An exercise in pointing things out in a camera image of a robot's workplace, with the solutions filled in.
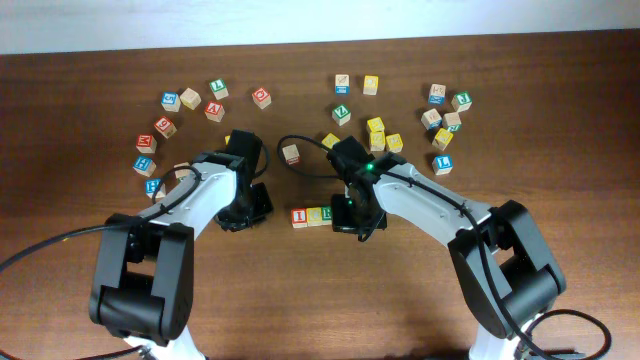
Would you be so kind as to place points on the blue H block lower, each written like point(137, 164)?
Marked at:
point(154, 188)

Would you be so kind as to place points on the yellow C letter block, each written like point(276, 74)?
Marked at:
point(314, 216)

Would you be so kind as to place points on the green Z letter block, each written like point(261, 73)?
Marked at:
point(341, 114)

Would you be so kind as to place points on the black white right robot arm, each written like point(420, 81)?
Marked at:
point(507, 273)

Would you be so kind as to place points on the wooden block blue side right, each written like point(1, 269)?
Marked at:
point(431, 119)

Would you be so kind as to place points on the blue X side block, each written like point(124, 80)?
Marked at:
point(437, 94)

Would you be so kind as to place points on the red I letter block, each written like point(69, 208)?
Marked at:
point(299, 218)

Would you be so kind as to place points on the red A block left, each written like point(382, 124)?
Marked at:
point(214, 111)

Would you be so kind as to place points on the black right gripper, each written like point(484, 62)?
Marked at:
point(342, 222)

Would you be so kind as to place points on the yellow block cluster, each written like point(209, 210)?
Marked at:
point(375, 125)
point(442, 139)
point(377, 141)
point(394, 143)

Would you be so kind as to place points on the wooden block green R side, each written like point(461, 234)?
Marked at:
point(451, 121)

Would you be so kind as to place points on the green J letter block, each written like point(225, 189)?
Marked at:
point(461, 101)

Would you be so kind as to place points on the green R letter block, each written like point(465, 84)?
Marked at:
point(326, 215)

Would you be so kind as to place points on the yellow block upper cluster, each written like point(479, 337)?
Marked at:
point(375, 125)

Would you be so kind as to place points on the wooden block blue side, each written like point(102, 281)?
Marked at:
point(342, 84)
point(431, 119)

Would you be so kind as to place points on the blue H block upper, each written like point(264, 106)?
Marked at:
point(144, 166)

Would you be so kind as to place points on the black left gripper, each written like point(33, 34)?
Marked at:
point(266, 206)

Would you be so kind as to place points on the wooden block green side left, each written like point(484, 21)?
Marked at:
point(182, 171)

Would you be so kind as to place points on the yellow top block back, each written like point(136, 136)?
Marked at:
point(370, 85)

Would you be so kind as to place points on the plain wooden block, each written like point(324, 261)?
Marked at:
point(190, 98)

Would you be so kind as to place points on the yellow block centre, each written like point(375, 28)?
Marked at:
point(330, 140)

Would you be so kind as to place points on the wooden block red side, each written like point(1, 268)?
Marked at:
point(291, 154)

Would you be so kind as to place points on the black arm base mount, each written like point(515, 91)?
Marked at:
point(557, 356)

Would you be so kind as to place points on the green L letter block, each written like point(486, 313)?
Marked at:
point(219, 89)

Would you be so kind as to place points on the red 6 number block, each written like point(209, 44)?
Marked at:
point(165, 127)

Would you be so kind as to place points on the red M letter block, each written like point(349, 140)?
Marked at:
point(146, 144)

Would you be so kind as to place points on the yellow block lower right cluster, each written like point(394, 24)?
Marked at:
point(394, 143)

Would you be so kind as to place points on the blue h block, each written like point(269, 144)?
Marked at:
point(144, 166)
point(154, 188)

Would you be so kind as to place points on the yellow block lower left cluster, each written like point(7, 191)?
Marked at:
point(377, 141)

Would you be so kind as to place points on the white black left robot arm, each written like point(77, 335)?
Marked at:
point(143, 284)

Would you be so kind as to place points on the blue L letter block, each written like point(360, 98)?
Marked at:
point(442, 164)

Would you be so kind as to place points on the red C letter block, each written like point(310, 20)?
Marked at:
point(261, 97)

